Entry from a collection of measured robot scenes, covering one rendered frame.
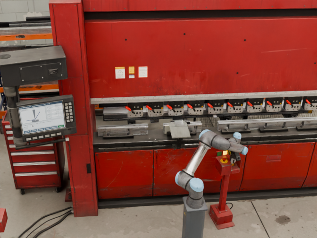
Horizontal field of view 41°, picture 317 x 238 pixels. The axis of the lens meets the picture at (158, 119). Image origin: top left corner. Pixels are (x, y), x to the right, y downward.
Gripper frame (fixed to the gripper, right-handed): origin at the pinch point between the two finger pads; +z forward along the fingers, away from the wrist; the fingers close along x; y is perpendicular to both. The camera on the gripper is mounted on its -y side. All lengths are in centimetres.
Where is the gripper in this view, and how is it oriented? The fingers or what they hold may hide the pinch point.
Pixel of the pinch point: (232, 163)
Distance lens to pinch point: 425.2
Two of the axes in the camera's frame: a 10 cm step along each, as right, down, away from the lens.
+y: -2.9, -5.8, 7.6
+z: -0.4, 8.0, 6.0
